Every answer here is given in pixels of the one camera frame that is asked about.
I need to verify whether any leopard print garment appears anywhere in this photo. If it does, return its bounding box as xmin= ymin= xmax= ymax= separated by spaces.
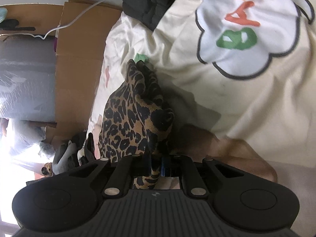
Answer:
xmin=98 ymin=59 xmax=174 ymax=189

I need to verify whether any white bear print bedsheet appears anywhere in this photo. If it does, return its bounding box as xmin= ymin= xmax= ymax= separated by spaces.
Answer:
xmin=86 ymin=0 xmax=316 ymax=195

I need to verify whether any grey plush toy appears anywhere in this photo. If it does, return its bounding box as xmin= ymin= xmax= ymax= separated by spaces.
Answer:
xmin=52 ymin=141 xmax=79 ymax=175

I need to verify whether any brown cardboard sheet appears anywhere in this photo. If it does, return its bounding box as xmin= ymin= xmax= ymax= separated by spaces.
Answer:
xmin=1 ymin=0 xmax=121 ymax=140

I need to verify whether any grey storage box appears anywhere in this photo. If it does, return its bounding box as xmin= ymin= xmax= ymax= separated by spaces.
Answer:
xmin=0 ymin=36 xmax=56 ymax=122

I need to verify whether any white cable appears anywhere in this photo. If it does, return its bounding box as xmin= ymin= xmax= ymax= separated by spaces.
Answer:
xmin=0 ymin=0 xmax=126 ymax=41

